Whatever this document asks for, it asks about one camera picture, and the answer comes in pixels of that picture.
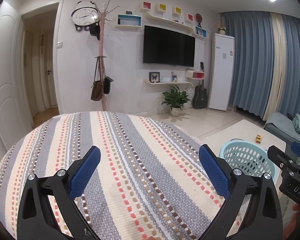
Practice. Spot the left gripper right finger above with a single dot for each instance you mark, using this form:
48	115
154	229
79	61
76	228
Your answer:
263	218

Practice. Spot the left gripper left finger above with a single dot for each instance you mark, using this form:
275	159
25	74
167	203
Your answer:
36	219

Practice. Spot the white room door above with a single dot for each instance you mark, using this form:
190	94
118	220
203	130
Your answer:
14	113

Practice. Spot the person right hand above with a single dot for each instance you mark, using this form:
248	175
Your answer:
291	220

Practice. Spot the teal sofa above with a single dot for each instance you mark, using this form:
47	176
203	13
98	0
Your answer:
283	127

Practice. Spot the light blue laundry basket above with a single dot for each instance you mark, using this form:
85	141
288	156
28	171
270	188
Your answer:
249	158

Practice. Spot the colourful cube toy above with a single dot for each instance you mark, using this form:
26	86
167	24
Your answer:
258	139

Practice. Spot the white low table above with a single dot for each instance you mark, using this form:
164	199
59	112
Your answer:
244	130

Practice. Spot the black acoustic guitar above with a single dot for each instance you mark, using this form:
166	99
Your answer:
199	100

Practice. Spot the blue curtain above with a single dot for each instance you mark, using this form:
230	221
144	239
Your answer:
267	62

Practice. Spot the white refrigerator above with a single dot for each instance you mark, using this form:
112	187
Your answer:
222	68

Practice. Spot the potted green plant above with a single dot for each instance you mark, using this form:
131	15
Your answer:
175	99

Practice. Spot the brown hanging handbag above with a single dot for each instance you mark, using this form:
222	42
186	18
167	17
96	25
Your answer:
98	86

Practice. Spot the black hanging bag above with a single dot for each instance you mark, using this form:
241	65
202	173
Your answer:
107	85

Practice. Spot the framed butterfly picture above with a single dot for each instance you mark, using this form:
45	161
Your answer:
154	77

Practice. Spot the pink coat rack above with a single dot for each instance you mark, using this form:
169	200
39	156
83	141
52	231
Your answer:
98	32

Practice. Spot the red white wall box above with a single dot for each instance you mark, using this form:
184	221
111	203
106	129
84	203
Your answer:
195	75

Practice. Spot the white wall shelf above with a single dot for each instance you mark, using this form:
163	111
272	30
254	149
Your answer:
167	83

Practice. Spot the black wall television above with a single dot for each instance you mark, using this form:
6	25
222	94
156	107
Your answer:
163	46

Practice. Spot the panda wall clock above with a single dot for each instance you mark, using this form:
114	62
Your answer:
85	15

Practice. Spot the blue white wall cube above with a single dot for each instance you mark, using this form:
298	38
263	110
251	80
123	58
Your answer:
128	21

